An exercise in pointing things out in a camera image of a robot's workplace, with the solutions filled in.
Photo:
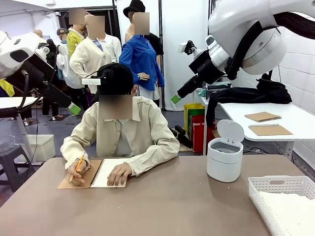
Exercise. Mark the yellow bag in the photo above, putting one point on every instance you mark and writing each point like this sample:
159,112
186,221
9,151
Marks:
190,110

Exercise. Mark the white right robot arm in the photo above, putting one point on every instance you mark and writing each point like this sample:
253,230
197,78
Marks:
246,24

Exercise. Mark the white cardigan mannequin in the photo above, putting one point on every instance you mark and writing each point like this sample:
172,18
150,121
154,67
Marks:
91,56

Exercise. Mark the closed brown spiral notebook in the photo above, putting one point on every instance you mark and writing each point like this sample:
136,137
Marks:
269,130

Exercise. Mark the white perforated plastic basket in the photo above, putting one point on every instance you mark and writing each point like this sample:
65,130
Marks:
261,186

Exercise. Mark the blue shirt mannequin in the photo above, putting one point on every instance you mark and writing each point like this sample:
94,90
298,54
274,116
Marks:
140,61

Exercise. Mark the gray tray teal cloth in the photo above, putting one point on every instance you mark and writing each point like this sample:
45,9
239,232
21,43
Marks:
217,87

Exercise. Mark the clear bowl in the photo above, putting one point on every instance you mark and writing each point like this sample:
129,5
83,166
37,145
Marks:
6,142

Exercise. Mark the person's right hand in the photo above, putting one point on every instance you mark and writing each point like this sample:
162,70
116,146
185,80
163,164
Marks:
77,174

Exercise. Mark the person's left hand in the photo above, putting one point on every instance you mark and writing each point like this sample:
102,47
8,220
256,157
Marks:
119,174

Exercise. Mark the head-mounted camera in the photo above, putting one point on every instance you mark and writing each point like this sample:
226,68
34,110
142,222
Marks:
91,81

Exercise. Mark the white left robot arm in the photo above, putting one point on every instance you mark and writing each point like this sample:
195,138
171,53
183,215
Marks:
14,46

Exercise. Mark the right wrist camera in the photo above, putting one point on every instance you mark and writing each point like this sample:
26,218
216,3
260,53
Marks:
183,46

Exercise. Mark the dark gray stool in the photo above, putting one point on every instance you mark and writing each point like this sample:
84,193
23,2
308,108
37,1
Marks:
12,162

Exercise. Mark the white pedestal table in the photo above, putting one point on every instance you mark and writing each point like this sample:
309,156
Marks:
14,101

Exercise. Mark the yellow cloth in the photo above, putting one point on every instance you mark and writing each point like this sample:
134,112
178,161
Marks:
6,87

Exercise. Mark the yellow jacket mannequin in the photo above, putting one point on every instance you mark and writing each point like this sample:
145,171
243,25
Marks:
72,40

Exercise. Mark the person's head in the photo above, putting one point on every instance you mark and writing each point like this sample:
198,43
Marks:
115,105

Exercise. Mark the black cap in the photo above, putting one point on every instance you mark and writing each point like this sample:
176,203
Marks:
118,78

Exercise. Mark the black garment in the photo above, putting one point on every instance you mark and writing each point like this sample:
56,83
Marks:
246,94

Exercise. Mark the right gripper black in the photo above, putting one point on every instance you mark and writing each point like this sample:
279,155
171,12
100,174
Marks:
208,67

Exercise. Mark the bald mannequin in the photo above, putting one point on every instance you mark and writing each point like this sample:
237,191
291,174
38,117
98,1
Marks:
38,33

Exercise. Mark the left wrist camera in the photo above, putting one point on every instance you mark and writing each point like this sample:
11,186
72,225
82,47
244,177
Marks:
43,50

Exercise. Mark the white backdrop screen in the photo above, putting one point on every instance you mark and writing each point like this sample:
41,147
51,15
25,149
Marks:
182,29

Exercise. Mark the black blocks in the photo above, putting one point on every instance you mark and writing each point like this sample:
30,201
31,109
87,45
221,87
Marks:
183,136

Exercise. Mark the person's right forearm cream sleeve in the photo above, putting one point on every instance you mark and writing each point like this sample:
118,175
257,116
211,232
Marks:
71,150

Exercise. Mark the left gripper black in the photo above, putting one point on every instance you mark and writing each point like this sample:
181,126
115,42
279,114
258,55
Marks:
37,71

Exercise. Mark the yellow pencil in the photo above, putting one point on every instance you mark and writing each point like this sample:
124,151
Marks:
79,163

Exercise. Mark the black backdrop stand pole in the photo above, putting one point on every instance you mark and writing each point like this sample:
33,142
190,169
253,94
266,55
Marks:
160,24
113,14

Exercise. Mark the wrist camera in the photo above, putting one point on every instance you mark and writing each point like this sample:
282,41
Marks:
43,50
183,46

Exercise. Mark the gray cap mannequin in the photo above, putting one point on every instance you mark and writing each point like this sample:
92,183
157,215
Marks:
61,33

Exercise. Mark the person's torso cream jacket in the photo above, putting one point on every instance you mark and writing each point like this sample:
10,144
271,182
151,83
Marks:
108,132

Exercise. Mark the black tee mannequin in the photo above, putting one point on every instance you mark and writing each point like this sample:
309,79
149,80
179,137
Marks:
156,43

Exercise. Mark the brown cardboard sheet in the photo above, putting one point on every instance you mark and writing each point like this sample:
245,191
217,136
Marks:
262,116

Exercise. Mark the white storage bin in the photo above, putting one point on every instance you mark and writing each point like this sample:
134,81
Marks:
41,147

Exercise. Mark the spiral notebook brown cover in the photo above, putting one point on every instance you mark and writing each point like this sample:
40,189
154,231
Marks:
103,172

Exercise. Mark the black bucket hat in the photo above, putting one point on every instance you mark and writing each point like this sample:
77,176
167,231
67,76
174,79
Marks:
134,6

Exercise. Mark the person's left forearm cream sleeve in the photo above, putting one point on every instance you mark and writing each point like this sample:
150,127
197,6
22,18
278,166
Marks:
155,157

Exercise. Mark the white side table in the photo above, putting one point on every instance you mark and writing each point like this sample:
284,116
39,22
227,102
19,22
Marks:
283,108

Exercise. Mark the white lidded trash bin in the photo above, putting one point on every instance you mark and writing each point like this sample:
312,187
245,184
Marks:
222,167

